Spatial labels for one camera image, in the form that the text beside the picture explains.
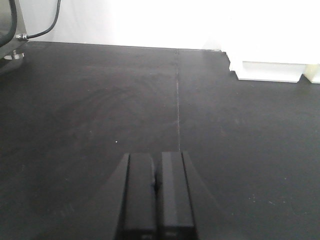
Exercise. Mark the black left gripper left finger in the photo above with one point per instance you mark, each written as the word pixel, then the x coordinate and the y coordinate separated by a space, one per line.
pixel 127 204

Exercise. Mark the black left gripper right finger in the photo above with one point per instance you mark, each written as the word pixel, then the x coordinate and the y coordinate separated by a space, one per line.
pixel 186 209

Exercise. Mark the left white storage bin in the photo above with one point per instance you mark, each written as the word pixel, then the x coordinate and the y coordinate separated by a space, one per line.
pixel 273 64

